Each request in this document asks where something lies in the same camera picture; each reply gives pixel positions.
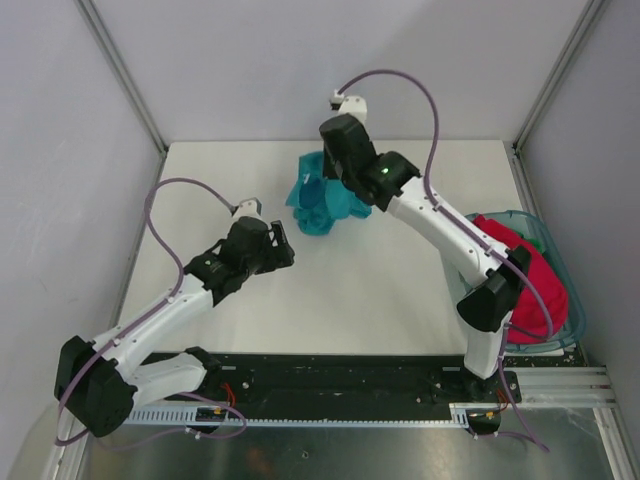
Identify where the teal t-shirt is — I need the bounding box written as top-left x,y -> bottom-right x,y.
285,151 -> 372,236

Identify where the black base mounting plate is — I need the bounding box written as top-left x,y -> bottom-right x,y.
99,352 -> 524,421

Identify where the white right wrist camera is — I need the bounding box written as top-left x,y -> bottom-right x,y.
329,90 -> 368,125

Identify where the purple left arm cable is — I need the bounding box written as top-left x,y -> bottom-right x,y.
53,177 -> 249,448

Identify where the aluminium frame rail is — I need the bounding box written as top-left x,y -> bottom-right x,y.
514,367 -> 617,409

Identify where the green t-shirt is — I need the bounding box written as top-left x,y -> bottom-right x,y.
526,238 -> 546,255

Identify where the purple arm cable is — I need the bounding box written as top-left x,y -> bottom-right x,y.
53,177 -> 249,448
337,69 -> 551,454

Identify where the right aluminium corner post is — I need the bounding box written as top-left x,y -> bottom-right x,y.
512,0 -> 609,151

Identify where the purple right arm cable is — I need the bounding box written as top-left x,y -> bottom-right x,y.
337,69 -> 551,454

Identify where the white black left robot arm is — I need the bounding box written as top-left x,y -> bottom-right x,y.
54,216 -> 294,438

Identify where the white slotted cable duct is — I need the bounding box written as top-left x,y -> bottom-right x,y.
124,402 -> 503,429

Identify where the clear blue plastic bin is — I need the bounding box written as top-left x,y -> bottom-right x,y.
467,210 -> 586,355

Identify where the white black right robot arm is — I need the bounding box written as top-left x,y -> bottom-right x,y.
319,114 -> 531,401

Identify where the aluminium corner post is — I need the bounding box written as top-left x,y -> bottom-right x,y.
74,0 -> 168,157
512,0 -> 609,151

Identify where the left aluminium corner post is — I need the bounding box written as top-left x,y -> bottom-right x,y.
74,0 -> 168,157

